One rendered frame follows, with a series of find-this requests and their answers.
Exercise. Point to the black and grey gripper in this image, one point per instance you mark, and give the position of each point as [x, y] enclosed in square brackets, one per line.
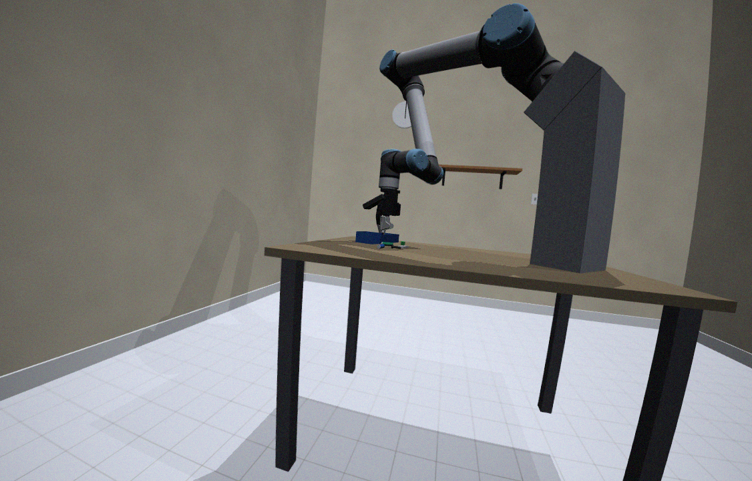
[393, 208]

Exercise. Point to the blue three-compartment bin rack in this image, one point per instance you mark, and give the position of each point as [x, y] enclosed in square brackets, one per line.
[375, 237]

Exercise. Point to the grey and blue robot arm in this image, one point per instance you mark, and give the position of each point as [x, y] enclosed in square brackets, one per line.
[509, 39]

